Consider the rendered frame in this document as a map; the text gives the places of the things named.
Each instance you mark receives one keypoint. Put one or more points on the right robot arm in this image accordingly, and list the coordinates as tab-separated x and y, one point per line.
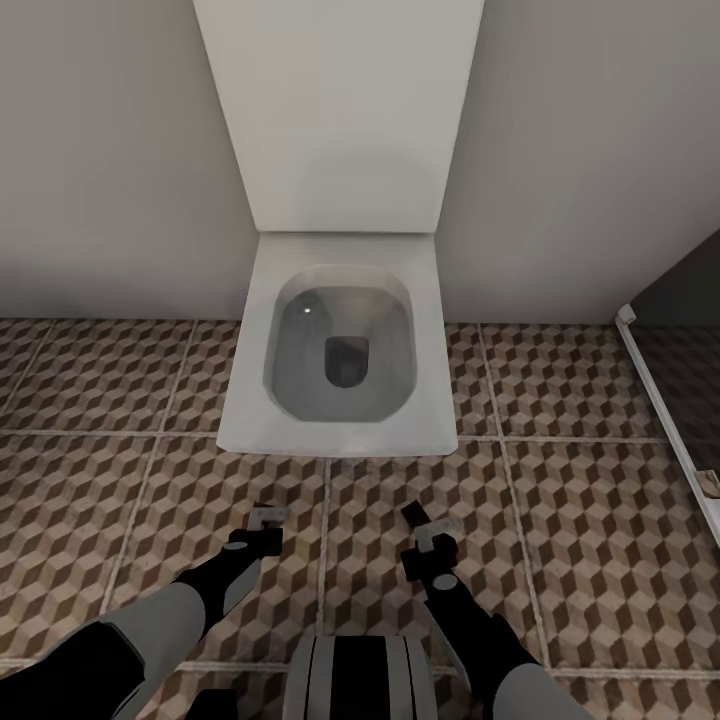
485	650

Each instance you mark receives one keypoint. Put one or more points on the toilet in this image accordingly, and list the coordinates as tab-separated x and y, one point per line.
343	115

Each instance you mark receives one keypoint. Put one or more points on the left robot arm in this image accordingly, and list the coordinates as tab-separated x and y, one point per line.
112	665

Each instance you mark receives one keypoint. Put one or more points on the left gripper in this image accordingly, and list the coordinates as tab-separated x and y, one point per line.
269	538

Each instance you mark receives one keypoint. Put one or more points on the door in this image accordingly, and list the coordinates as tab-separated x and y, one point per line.
676	326

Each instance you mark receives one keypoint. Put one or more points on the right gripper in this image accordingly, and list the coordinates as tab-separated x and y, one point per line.
415	562

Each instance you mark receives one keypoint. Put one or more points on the mousetrap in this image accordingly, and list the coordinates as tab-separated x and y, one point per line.
415	515

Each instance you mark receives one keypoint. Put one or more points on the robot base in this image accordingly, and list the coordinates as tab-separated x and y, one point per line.
220	704

